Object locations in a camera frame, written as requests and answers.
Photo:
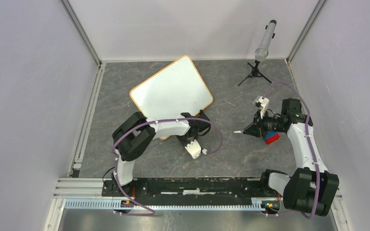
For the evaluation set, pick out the white whiteboard with yellow frame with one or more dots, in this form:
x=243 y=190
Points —
x=175 y=89

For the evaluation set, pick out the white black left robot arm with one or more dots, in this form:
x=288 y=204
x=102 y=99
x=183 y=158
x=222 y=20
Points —
x=131 y=139

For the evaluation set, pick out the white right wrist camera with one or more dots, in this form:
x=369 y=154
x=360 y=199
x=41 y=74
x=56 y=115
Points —
x=262 y=103

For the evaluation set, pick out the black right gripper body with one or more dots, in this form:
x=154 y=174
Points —
x=263 y=124

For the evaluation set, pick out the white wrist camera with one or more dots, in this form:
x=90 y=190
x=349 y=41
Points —
x=262 y=103
x=195 y=149

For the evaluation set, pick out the silver microphone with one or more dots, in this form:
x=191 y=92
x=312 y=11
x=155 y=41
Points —
x=262 y=51

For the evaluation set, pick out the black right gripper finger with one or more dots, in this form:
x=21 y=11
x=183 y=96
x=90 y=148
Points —
x=250 y=127
x=250 y=132

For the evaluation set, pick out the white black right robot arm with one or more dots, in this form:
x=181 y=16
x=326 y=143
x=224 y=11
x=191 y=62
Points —
x=312 y=188

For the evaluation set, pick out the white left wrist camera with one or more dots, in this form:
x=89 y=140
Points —
x=195 y=149

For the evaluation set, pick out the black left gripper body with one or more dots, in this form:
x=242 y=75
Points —
x=186 y=139

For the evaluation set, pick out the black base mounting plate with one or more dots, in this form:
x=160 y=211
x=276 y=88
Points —
x=193 y=191

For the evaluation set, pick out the white toothed cable rail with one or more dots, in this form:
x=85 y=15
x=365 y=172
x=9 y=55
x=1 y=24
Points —
x=120 y=205

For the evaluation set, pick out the black microphone tripod stand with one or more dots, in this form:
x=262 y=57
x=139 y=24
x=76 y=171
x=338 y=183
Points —
x=255 y=72

